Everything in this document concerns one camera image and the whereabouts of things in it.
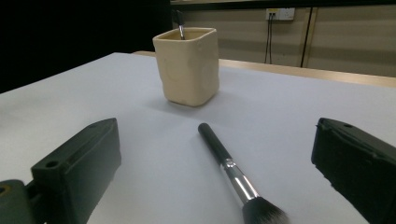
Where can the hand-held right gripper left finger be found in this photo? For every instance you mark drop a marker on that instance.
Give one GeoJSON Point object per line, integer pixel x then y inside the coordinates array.
{"type": "Point", "coordinates": [77, 174]}

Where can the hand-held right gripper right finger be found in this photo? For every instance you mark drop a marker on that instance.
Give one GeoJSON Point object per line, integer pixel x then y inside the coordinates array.
{"type": "Point", "coordinates": [358, 171]}

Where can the large black powder brush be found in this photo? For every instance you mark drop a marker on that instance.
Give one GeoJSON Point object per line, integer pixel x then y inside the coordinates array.
{"type": "Point", "coordinates": [236, 177]}

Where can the beige square ceramic cup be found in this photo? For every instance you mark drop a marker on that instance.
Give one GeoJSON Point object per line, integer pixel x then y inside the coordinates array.
{"type": "Point", "coordinates": [190, 68]}

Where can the thin black makeup brush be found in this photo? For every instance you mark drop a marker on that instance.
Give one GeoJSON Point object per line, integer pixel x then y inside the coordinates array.
{"type": "Point", "coordinates": [181, 31]}

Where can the white wall socket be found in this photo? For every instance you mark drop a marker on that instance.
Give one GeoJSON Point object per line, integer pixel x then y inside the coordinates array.
{"type": "Point", "coordinates": [280, 14]}

